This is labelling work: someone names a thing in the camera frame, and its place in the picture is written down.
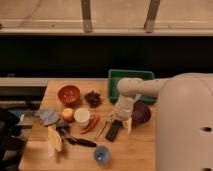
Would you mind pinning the black handled utensil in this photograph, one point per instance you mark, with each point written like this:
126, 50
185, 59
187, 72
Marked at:
63, 129

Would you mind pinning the yellow banana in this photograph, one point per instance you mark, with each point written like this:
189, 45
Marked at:
54, 140

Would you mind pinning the red chili pepper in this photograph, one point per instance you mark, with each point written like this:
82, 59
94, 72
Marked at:
91, 125

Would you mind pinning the black chair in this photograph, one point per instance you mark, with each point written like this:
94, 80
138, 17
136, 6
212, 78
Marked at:
9, 140

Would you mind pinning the green plastic tray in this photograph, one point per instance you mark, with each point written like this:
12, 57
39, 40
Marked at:
114, 75

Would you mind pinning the red bowl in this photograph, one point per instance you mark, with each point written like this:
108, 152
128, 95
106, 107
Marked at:
69, 95

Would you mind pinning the black eraser block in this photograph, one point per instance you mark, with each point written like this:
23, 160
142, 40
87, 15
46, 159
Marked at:
113, 130

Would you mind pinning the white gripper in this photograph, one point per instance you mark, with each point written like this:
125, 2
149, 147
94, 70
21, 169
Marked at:
123, 110

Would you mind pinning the purple bowl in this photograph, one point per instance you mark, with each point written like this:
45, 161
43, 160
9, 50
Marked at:
141, 113

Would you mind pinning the grey blue cloth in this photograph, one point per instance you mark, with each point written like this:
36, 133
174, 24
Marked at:
48, 116

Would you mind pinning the white cup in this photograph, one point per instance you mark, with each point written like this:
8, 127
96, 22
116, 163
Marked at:
82, 117

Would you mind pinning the orange apple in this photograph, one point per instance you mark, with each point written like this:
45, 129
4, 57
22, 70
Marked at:
68, 114

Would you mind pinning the brown pine cone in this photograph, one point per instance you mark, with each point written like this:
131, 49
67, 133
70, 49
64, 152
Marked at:
93, 99

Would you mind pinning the metal fork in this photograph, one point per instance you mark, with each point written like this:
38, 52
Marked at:
102, 129

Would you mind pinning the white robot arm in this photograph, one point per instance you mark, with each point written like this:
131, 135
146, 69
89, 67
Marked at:
184, 118

